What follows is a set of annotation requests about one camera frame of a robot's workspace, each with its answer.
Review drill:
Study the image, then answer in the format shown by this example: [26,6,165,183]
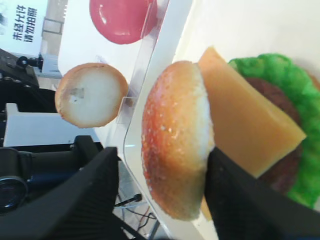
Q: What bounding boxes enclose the standing bottom bun left rack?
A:
[54,62,129,128]

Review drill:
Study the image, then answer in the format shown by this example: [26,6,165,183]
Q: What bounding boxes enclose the standing tomato slice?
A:
[89,0,158,45]

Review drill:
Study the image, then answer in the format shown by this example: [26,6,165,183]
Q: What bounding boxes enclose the lettuce on burger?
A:
[229,53,320,211]

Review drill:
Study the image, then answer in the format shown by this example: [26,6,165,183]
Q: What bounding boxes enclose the black camera on stand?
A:
[0,147,32,215]

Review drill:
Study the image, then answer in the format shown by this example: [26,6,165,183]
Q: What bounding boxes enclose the metal tray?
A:
[123,0,320,240]

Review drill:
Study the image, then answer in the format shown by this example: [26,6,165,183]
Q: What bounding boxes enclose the cheese slice on burger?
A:
[197,45,307,222]

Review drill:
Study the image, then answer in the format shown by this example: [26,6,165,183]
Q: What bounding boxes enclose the sesame top bun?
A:
[141,61,215,221]

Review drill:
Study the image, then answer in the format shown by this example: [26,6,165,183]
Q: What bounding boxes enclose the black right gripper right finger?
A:
[204,147,320,240]

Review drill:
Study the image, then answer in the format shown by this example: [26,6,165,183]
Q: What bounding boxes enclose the meat patty on burger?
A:
[245,77,303,195]

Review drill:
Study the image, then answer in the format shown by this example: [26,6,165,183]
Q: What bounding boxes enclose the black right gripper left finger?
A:
[0,147,118,240]

